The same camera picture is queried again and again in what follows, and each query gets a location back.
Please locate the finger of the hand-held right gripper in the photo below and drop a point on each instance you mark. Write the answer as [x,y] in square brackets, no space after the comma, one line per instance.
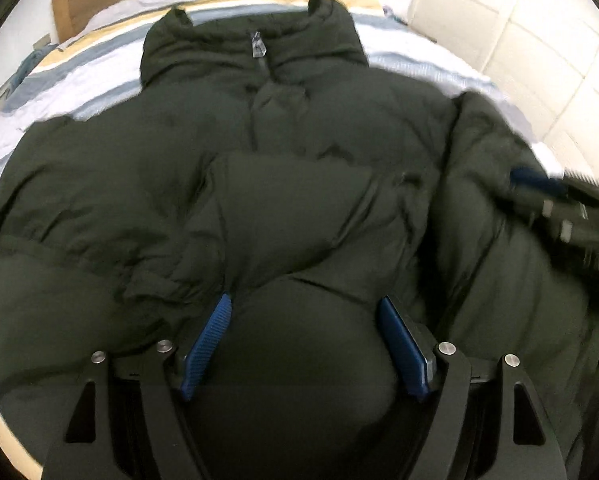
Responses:
[569,232]
[537,182]

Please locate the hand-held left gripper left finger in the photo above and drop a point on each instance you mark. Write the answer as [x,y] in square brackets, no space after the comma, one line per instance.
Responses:
[208,345]

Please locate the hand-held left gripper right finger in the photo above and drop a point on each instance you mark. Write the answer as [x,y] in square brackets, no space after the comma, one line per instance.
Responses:
[403,347]

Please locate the dark green puffer jacket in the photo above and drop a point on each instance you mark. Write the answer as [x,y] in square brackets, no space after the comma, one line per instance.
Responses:
[289,200]

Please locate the white wardrobe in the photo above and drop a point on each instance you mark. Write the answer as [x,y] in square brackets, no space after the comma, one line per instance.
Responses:
[519,25]

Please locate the striped duvet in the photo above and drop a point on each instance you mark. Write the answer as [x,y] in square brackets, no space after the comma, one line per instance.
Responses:
[104,80]

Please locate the blue cloth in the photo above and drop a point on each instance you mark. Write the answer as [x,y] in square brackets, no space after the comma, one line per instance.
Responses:
[29,62]

